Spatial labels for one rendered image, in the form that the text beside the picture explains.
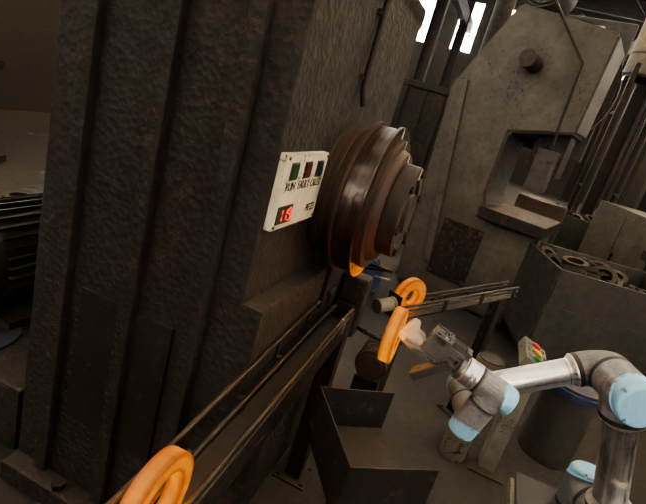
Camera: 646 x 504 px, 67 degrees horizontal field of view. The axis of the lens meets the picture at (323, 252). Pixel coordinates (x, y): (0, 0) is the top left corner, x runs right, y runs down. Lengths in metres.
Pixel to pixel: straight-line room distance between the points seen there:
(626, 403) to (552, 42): 3.12
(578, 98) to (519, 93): 0.41
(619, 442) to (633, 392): 0.16
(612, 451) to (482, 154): 2.95
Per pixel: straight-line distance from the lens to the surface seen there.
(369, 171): 1.30
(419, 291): 2.05
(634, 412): 1.46
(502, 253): 4.12
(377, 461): 1.29
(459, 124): 4.22
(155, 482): 0.86
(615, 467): 1.58
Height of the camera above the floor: 1.39
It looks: 18 degrees down
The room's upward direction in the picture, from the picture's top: 16 degrees clockwise
